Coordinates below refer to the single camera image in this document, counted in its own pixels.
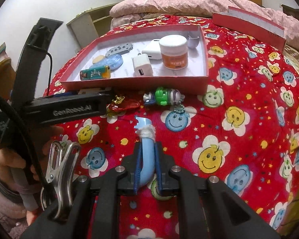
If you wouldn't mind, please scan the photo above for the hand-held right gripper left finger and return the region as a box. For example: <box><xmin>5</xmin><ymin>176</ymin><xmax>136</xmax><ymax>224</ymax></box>
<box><xmin>20</xmin><ymin>142</ymin><xmax>144</xmax><ymax>239</ymax></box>

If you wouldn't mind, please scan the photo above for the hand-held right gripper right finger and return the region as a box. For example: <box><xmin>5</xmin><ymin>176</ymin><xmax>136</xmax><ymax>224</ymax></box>
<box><xmin>153</xmin><ymin>142</ymin><xmax>281</xmax><ymax>239</ymax></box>

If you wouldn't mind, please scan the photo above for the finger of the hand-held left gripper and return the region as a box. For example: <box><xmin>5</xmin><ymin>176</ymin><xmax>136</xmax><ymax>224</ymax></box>
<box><xmin>43</xmin><ymin>92</ymin><xmax>113</xmax><ymax>116</ymax></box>

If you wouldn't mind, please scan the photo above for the light blue curved handle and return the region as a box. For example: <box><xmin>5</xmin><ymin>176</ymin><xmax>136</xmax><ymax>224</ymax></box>
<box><xmin>135</xmin><ymin>116</ymin><xmax>157</xmax><ymax>187</ymax></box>

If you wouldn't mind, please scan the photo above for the teal printed lighter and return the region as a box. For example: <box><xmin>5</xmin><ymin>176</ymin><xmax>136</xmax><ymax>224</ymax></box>
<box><xmin>80</xmin><ymin>65</ymin><xmax>111</xmax><ymax>81</ymax></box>

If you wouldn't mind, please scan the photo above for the blue correction tape dispenser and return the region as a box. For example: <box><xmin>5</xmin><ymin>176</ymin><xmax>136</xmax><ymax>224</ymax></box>
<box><xmin>90</xmin><ymin>55</ymin><xmax>124</xmax><ymax>71</ymax></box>

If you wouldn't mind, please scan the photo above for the white plug charger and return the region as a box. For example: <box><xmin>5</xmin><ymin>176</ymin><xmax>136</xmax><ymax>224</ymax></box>
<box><xmin>132</xmin><ymin>55</ymin><xmax>153</xmax><ymax>77</ymax></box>

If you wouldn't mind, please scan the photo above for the red cardboard box tray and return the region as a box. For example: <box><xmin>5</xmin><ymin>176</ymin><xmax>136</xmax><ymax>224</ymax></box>
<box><xmin>58</xmin><ymin>24</ymin><xmax>210</xmax><ymax>95</ymax></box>

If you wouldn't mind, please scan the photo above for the white jar with orange label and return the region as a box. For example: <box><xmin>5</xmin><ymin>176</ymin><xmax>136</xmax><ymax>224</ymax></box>
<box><xmin>159</xmin><ymin>35</ymin><xmax>188</xmax><ymax>70</ymax></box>

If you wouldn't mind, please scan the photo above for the person's left forearm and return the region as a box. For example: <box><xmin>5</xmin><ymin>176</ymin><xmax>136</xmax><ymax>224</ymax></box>
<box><xmin>0</xmin><ymin>154</ymin><xmax>40</xmax><ymax>239</ymax></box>

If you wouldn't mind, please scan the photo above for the person's left hand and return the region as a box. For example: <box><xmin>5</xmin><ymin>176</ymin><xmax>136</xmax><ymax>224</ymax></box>
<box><xmin>0</xmin><ymin>126</ymin><xmax>65</xmax><ymax>182</ymax></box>

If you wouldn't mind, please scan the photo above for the red wrapped candy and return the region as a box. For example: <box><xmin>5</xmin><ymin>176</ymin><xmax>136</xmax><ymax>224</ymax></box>
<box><xmin>106</xmin><ymin>95</ymin><xmax>141</xmax><ymax>116</ymax></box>

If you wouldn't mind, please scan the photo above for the grey plate with holes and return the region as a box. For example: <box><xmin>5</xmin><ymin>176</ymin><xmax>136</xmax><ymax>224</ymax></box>
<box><xmin>105</xmin><ymin>43</ymin><xmax>134</xmax><ymax>57</ymax></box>

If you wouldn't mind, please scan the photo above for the metal spring clip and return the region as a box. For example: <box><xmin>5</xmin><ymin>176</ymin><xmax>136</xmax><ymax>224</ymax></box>
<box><xmin>41</xmin><ymin>141</ymin><xmax>81</xmax><ymax>219</ymax></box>

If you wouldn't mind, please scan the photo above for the white rounded charging case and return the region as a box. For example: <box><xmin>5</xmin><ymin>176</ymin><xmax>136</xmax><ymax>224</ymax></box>
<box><xmin>142</xmin><ymin>39</ymin><xmax>163</xmax><ymax>61</ymax></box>

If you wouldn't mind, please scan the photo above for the wooden bedside cabinet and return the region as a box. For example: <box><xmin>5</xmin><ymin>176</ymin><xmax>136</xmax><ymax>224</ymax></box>
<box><xmin>0</xmin><ymin>42</ymin><xmax>15</xmax><ymax>112</ymax></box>

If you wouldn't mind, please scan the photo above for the cream open shelf unit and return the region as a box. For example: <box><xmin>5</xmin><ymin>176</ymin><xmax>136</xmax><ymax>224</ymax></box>
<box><xmin>66</xmin><ymin>4</ymin><xmax>120</xmax><ymax>53</ymax></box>

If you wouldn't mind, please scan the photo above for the small purple cup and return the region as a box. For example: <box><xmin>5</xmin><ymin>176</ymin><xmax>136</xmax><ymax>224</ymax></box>
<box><xmin>188</xmin><ymin>31</ymin><xmax>201</xmax><ymax>50</ymax></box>

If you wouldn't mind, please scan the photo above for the red smiley flower blanket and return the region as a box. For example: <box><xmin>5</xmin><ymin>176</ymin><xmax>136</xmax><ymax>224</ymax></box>
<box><xmin>43</xmin><ymin>15</ymin><xmax>299</xmax><ymax>239</ymax></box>

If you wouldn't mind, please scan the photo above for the pink quilt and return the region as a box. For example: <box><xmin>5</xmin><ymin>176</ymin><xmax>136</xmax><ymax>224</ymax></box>
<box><xmin>110</xmin><ymin>0</ymin><xmax>299</xmax><ymax>45</ymax></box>

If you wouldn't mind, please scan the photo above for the red cardboard box lid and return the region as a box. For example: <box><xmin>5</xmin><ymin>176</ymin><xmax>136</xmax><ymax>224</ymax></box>
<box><xmin>212</xmin><ymin>6</ymin><xmax>286</xmax><ymax>51</ymax></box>

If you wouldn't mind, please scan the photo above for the beige woven bed mat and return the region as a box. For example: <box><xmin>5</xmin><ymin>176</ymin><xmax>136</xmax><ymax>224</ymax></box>
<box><xmin>281</xmin><ymin>43</ymin><xmax>299</xmax><ymax>85</ymax></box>

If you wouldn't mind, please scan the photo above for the dark wooden headboard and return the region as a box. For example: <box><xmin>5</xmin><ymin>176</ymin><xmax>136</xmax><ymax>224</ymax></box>
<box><xmin>281</xmin><ymin>4</ymin><xmax>299</xmax><ymax>30</ymax></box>

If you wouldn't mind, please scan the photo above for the thick black cable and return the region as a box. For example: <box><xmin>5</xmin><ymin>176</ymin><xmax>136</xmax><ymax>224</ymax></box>
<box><xmin>0</xmin><ymin>88</ymin><xmax>49</xmax><ymax>190</ymax></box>

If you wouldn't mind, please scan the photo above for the thin black cable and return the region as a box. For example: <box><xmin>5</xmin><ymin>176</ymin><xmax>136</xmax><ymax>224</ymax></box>
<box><xmin>43</xmin><ymin>52</ymin><xmax>53</xmax><ymax>96</ymax></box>

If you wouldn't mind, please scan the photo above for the green toy keychain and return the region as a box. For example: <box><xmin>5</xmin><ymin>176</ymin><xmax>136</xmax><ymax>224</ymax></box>
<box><xmin>143</xmin><ymin>87</ymin><xmax>187</xmax><ymax>115</ymax></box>

